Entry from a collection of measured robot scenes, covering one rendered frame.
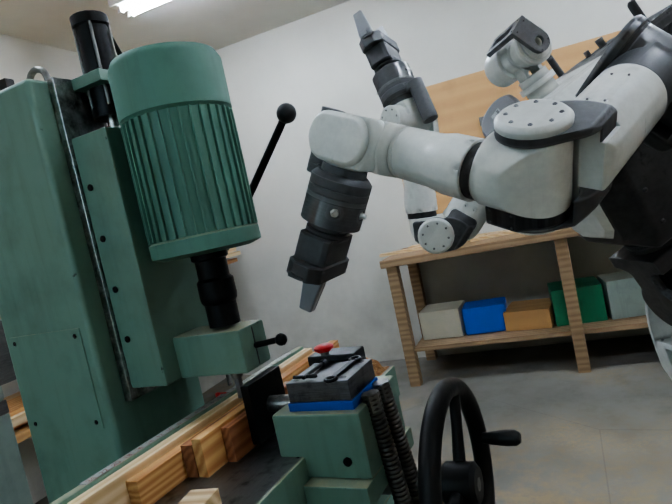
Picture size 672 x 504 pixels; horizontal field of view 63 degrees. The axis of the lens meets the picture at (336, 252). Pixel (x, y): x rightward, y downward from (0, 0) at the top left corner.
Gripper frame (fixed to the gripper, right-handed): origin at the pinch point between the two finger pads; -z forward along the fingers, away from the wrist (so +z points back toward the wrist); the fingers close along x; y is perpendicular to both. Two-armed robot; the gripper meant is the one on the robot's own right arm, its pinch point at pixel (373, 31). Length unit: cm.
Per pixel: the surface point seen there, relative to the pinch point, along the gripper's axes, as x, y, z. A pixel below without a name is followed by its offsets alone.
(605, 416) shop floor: -176, 23, 134
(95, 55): 56, 27, 7
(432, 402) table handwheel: 46, -2, 76
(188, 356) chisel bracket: 49, 34, 58
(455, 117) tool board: -261, 50, -64
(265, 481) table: 58, 18, 78
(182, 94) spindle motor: 56, 12, 24
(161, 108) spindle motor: 58, 15, 25
